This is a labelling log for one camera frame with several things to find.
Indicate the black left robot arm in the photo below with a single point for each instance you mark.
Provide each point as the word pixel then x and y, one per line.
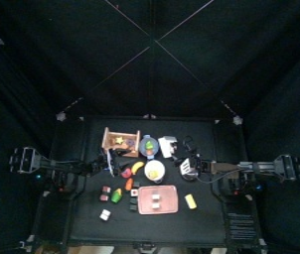
pixel 46 163

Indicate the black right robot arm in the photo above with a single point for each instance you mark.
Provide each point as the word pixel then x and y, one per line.
pixel 262 167

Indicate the knife holder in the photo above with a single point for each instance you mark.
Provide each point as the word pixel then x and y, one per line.
pixel 174 139

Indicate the red toy with blue part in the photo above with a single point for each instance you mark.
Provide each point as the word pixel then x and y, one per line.
pixel 126 173

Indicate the black frying pan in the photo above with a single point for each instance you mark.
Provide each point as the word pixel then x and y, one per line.
pixel 192 178

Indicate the purple toy piece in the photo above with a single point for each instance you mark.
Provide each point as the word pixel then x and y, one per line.
pixel 130 143

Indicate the open wooden box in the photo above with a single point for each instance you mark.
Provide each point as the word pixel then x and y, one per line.
pixel 113 142

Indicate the yellow star piece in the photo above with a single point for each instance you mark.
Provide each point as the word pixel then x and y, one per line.
pixel 119 140

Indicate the yellow toy banana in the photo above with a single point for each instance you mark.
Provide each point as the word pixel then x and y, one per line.
pixel 137 167

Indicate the white round plate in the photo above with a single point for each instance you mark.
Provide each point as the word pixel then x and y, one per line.
pixel 154 165

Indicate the orange toy carrot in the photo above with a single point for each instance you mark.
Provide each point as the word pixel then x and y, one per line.
pixel 129 184

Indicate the orange toy food piece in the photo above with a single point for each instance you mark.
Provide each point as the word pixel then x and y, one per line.
pixel 150 152

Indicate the green toy vegetable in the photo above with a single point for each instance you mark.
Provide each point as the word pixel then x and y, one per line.
pixel 149 144

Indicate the black cube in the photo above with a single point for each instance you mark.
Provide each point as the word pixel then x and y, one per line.
pixel 135 184
pixel 133 208
pixel 133 200

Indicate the red cube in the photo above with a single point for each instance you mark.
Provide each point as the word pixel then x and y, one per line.
pixel 103 197
pixel 106 189

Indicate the small white red box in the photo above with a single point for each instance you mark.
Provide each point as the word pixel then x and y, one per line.
pixel 134 192

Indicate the green yellow toy corn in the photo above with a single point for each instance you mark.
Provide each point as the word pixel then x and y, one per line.
pixel 117 195

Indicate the yellow block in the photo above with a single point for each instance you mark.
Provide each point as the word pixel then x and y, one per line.
pixel 190 201

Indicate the pink tray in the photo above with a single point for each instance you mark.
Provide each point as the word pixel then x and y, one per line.
pixel 167 200

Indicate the white cube pair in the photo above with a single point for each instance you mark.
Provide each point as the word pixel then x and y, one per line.
pixel 104 215

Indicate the black table edge clamp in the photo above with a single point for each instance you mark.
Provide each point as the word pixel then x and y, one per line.
pixel 145 248

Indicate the grey frame centre bracket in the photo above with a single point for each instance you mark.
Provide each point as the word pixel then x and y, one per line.
pixel 149 116

